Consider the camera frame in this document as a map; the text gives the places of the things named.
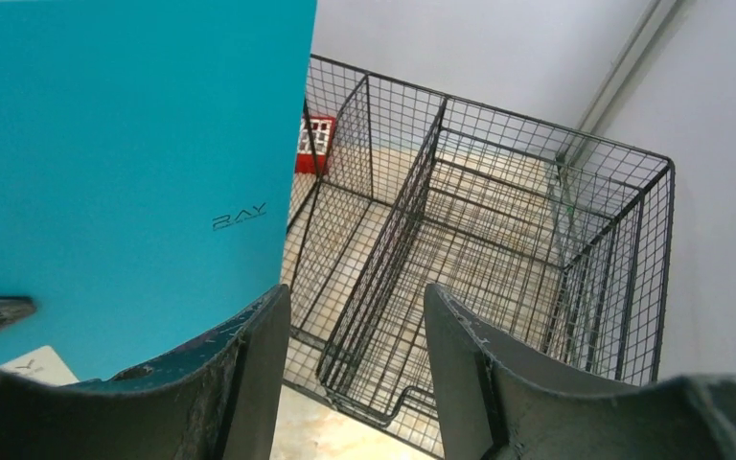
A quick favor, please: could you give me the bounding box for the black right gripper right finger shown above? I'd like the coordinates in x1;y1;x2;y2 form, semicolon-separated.
424;284;736;459

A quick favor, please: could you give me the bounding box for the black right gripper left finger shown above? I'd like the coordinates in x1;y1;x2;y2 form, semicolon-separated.
0;285;291;459

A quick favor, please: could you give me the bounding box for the teal file folder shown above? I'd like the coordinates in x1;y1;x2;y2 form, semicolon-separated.
0;1;316;380

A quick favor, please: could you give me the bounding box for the grey white file folder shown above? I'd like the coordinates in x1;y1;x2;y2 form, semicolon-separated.
0;345;80;386

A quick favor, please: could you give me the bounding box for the red white small box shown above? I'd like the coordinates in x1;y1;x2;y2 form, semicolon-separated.
294;116;336;176

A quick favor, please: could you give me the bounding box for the black wire mesh file rack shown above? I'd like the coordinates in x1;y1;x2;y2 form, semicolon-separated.
283;55;676;458

